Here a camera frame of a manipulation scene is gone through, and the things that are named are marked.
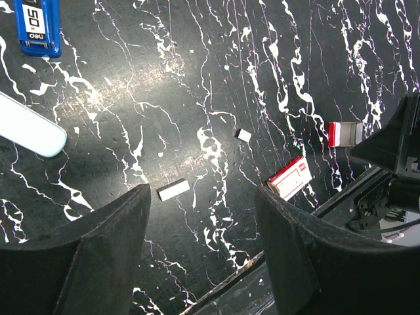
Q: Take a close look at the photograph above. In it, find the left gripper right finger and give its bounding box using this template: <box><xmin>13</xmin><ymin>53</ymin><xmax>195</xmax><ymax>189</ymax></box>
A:
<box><xmin>255</xmin><ymin>187</ymin><xmax>419</xmax><ymax>314</ymax></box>

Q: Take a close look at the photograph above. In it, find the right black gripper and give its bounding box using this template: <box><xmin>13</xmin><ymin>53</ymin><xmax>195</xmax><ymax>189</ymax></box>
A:
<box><xmin>350</xmin><ymin>93</ymin><xmax>419</xmax><ymax>226</ymax></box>

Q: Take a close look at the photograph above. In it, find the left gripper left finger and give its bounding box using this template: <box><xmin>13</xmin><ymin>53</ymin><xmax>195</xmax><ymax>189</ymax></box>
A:
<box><xmin>1</xmin><ymin>184</ymin><xmax>151</xmax><ymax>314</ymax></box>

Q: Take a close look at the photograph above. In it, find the strip of staples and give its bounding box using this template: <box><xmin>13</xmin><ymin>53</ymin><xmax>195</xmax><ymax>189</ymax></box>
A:
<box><xmin>157</xmin><ymin>179</ymin><xmax>190</xmax><ymax>201</ymax></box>

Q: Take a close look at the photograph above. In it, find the small staple strip piece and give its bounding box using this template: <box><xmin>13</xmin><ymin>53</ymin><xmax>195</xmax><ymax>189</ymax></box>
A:
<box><xmin>235</xmin><ymin>129</ymin><xmax>252</xmax><ymax>143</ymax></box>

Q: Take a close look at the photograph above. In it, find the light blue stapler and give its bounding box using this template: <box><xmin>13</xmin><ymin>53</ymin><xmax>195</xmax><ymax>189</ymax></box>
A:
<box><xmin>1</xmin><ymin>93</ymin><xmax>67</xmax><ymax>158</ymax></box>

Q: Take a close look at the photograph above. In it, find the open staple box tray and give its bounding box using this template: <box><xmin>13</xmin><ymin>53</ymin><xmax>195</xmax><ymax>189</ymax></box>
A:
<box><xmin>328</xmin><ymin>122</ymin><xmax>364</xmax><ymax>148</ymax></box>

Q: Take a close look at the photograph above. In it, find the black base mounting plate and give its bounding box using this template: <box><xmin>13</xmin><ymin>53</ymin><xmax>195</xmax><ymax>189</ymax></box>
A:
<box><xmin>178</xmin><ymin>165</ymin><xmax>420</xmax><ymax>315</ymax></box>

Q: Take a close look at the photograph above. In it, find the red white staple box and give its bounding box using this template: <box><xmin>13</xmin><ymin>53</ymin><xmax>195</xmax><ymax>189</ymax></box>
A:
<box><xmin>267</xmin><ymin>156</ymin><xmax>312</xmax><ymax>201</ymax></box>

